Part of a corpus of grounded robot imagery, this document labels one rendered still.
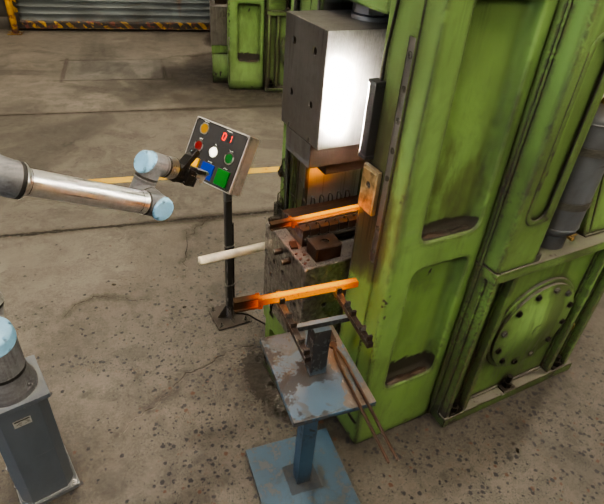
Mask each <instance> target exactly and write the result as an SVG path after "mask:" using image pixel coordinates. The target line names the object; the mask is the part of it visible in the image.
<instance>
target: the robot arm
mask: <svg viewBox="0 0 604 504"><path fill-rule="evenodd" d="M199 155H200V152H199V151H198V149H196V148H193V147H190V148H189V150H188V151H187V152H186V153H185V154H184V155H183V157H182V158H181V159H180V160H179V161H178V159H177V158H175V157H171V156H168V155H164V154H160V153H157V152H154V151H149V150H142V151H140V152H139V153H138V154H137V155H136V157H135V159H134V168H135V170H136V172H135V174H134V176H133V179H132V181H131V184H130V186H129V188H127V187H122V186H117V185H112V184H107V183H102V182H97V181H92V180H87V179H82V178H77V177H71V176H66V175H61V174H56V173H51V172H46V171H41V170H36V169H31V168H29V166H28V165H27V164H26V163H25V162H22V161H18V160H14V159H11V158H8V157H6V156H3V155H1V154H0V196H2V197H6V198H12V199H18V200H19V199H21V198H23V197H24V196H31V197H37V198H44V199H50V200H56V201H63V202H69V203H75V204H82V205H88V206H94V207H101V208H107V209H113V210H120V211H126V212H132V213H139V214H141V215H147V216H152V217H153V218H154V219H155V220H158V221H163V220H166V219H167V218H169V217H170V216H171V214H172V212H173V209H174V206H173V203H172V201H171V200H170V199H169V198H168V197H166V196H165V195H163V194H162V193H161V192H160V191H158V190H157V189H156V188H155V186H156V184H157V182H158V179H159V177H163V178H167V179H168V180H170V181H172V182H179V183H181V184H184V185H186V186H190V185H191V187H194V185H195V183H196V181H197V179H199V184H202V183H203V181H204V179H205V178H206V176H208V175H209V173H208V172H207V171H205V170H202V169H200V168H197V167H194V166H192V165H191V164H192V163H193V162H194V160H195V159H196V158H197V157H198V156H199ZM37 384H38V375H37V372H36V370H35V368H34V367H33V366H32V365H30V364H29V363H28V362H27V361H26V360H25V357H24V354H23V352H22V349H21V346H20V343H19V340H18V337H17V335H16V330H15V328H14V326H13V325H12V324H11V322H10V321H9V320H8V319H6V318H5V317H4V296H3V295H2V293H0V408H3V407H8V406H12V405H14V404H17V403H19V402H21V401H22V400H24V399H25V398H27V397H28V396H29V395H30V394H31V393H32V392H33V391H34V390H35V388H36V386H37Z"/></svg>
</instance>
